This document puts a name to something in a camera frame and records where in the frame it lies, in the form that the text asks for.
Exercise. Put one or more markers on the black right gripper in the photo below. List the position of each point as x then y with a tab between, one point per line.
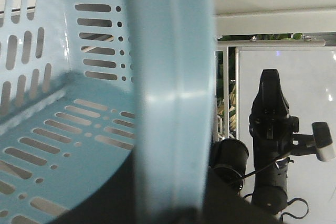
271	138

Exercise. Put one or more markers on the light blue plastic basket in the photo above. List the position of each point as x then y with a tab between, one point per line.
106	110

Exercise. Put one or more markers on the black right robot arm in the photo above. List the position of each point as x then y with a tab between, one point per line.
270	191

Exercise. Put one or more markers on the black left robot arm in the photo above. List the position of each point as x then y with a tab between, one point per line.
227	166

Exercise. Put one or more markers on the white rolling rack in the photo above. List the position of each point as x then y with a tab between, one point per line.
296	37

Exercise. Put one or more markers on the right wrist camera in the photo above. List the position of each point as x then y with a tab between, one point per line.
319	143

